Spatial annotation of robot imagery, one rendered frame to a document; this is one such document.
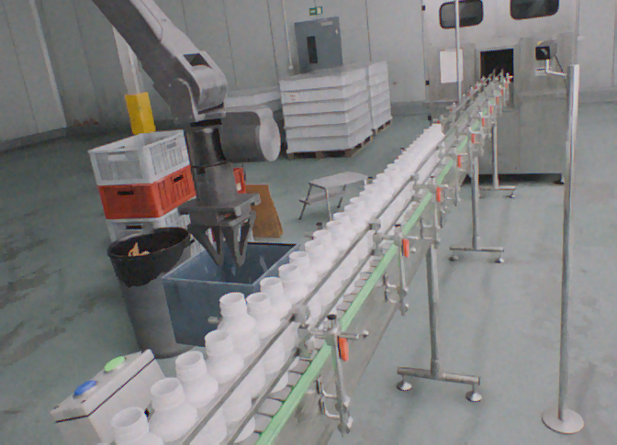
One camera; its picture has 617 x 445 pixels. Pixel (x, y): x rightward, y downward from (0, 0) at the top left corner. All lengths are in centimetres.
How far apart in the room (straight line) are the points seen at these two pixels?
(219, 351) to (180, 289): 83
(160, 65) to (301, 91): 693
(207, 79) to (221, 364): 39
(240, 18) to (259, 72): 122
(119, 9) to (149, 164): 254
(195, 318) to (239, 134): 100
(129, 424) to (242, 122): 39
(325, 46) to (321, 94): 423
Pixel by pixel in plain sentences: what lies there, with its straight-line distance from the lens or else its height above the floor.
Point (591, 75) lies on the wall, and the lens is 1099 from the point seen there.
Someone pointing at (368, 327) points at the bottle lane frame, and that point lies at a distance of 126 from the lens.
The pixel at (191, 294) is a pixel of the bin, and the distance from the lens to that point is 157.
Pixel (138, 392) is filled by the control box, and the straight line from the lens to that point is 85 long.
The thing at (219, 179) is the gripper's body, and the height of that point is 138.
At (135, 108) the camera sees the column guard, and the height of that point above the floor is 82.
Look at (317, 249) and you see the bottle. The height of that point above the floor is 116.
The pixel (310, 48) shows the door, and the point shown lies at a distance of 1181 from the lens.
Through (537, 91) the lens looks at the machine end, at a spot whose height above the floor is 91.
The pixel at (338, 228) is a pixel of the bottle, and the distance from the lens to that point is 114.
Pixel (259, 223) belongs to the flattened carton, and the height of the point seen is 14.
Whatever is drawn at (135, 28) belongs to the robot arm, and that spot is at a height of 159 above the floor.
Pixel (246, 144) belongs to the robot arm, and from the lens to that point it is 67.
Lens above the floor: 154
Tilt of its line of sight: 17 degrees down
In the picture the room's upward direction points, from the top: 7 degrees counter-clockwise
